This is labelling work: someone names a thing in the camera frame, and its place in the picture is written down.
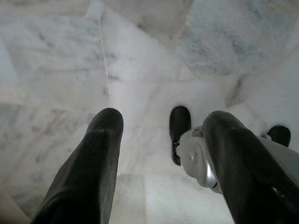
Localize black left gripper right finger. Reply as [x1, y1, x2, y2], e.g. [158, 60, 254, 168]
[202, 111, 299, 224]

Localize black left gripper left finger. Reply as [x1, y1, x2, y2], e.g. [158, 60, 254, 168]
[30, 107, 124, 224]

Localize silver robot right leg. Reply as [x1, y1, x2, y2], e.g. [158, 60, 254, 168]
[258, 136, 299, 169]

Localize black robot right foot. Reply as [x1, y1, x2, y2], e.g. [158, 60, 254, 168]
[265, 125, 292, 148]

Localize black robot foot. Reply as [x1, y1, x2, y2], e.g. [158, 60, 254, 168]
[169, 106, 192, 167]
[265, 125, 292, 148]

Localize black robot left foot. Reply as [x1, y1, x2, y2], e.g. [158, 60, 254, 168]
[169, 106, 192, 167]

